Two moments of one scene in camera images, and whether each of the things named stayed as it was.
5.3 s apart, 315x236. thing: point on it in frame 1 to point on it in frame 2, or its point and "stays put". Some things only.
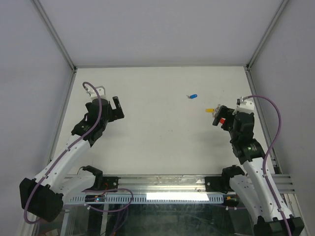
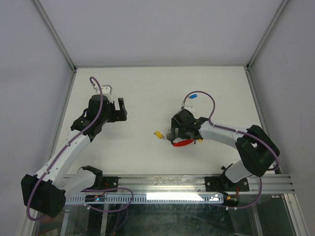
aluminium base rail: (179, 184) stays put
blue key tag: (193, 96) stays put
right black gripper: (223, 112) to (173, 125)
